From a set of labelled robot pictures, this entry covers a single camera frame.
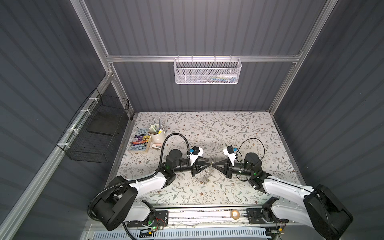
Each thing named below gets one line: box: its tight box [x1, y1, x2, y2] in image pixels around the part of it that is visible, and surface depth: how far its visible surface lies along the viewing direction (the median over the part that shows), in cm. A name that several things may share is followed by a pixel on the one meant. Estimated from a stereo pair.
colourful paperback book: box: [128, 127, 150, 152], surface depth 104 cm
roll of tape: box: [230, 209, 240, 220], surface depth 77 cm
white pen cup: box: [148, 124, 166, 144], surface depth 100 cm
